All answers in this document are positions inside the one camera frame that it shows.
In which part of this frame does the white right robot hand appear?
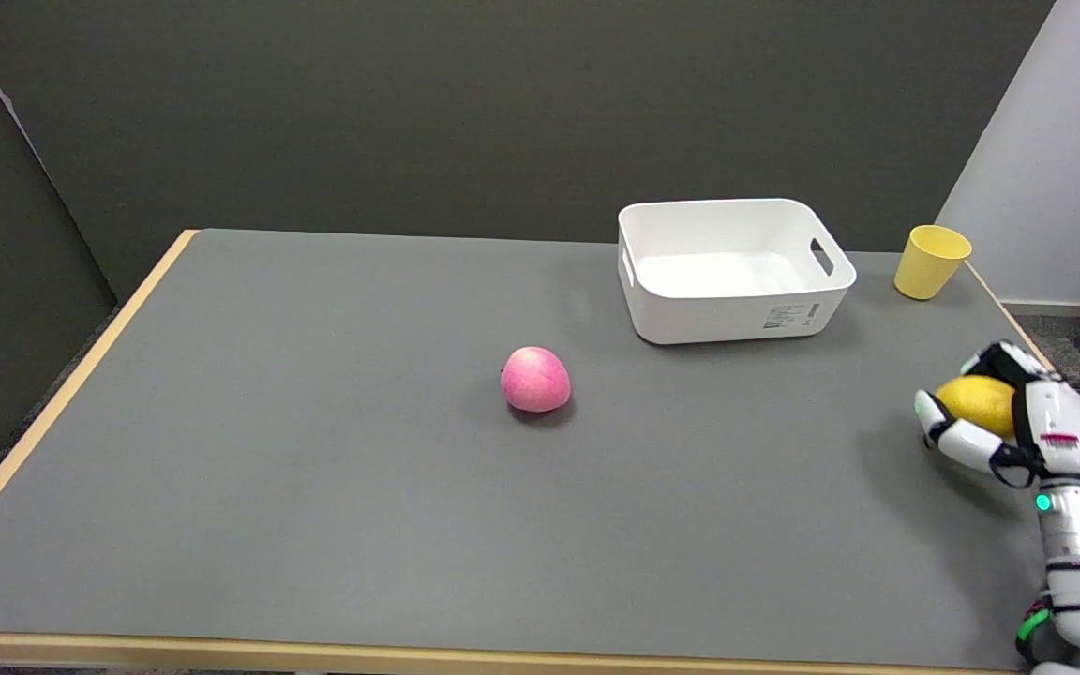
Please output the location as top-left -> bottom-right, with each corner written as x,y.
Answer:
914,339 -> 1080,488

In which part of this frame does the yellow lemon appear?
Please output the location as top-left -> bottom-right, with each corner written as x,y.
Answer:
935,375 -> 1017,439

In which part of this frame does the yellow plastic cup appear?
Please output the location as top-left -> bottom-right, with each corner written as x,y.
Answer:
893,225 -> 973,302

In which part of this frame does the white plastic bin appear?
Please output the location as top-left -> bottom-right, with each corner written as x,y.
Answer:
618,198 -> 858,346

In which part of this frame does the pink apple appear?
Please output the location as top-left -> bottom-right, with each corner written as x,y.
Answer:
501,346 -> 573,413

